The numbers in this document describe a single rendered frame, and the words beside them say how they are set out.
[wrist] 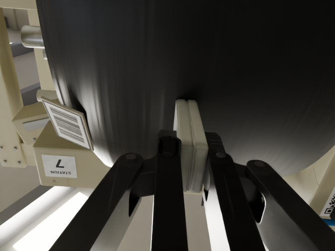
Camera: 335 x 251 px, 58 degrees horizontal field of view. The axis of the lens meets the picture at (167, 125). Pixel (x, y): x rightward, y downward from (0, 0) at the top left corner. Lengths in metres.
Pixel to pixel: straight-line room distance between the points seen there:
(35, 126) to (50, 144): 0.15
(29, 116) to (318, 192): 0.80
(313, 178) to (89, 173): 0.58
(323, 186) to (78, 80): 0.47
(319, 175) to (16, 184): 5.42
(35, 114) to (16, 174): 4.96
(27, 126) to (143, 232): 3.86
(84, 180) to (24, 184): 4.80
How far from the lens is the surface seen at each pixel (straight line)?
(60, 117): 0.27
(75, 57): 0.22
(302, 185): 0.64
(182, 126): 0.17
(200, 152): 0.16
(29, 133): 1.05
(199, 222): 4.95
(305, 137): 0.27
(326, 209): 0.65
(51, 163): 0.91
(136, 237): 4.70
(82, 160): 0.87
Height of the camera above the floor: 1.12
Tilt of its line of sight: 33 degrees up
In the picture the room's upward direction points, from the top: 175 degrees counter-clockwise
